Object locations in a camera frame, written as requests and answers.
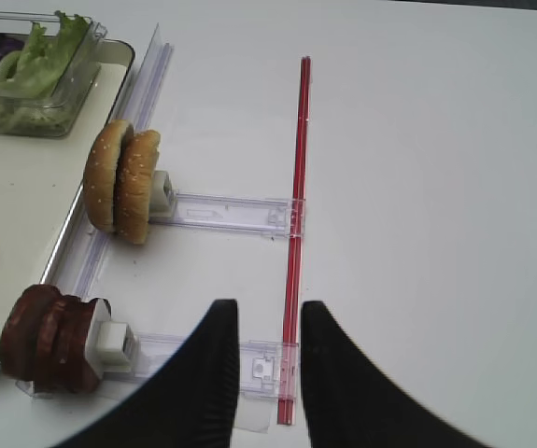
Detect sesame bun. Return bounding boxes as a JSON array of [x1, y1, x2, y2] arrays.
[[114, 130, 161, 245], [82, 119, 134, 232]]

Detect white metal tray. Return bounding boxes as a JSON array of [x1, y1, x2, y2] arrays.
[[0, 38, 136, 378]]

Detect white pusher block patties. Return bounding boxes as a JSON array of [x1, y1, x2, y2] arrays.
[[84, 300, 138, 378]]

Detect sesame bun top inner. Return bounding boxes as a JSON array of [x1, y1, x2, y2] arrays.
[[82, 119, 134, 232]]

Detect right red rail strip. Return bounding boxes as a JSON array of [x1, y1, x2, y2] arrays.
[[277, 56, 311, 426]]

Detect clear track patty lane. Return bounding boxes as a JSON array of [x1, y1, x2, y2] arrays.
[[94, 333, 298, 433]]

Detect sesame bun top outer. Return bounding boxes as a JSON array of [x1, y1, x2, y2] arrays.
[[114, 130, 161, 245]]

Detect brown meat patty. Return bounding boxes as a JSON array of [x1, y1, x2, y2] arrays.
[[0, 284, 63, 381], [33, 295, 111, 394]]

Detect brown meat patty outer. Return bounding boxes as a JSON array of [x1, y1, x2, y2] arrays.
[[33, 295, 111, 394]]

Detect brown meat patty inner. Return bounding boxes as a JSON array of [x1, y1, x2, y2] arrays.
[[0, 284, 63, 381]]

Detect green lettuce leaves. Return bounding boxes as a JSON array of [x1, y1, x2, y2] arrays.
[[0, 11, 92, 131]]

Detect clear plastic salad box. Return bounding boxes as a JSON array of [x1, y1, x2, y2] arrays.
[[0, 12, 109, 138]]

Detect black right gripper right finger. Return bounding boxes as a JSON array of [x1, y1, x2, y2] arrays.
[[300, 301, 484, 447]]

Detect clear track right bun lane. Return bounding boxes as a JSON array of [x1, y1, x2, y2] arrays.
[[149, 191, 292, 238]]

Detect white pusher block buns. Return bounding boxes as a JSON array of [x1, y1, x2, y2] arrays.
[[149, 170, 177, 217]]

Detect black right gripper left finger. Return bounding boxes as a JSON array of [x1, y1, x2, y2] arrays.
[[59, 300, 240, 448]]

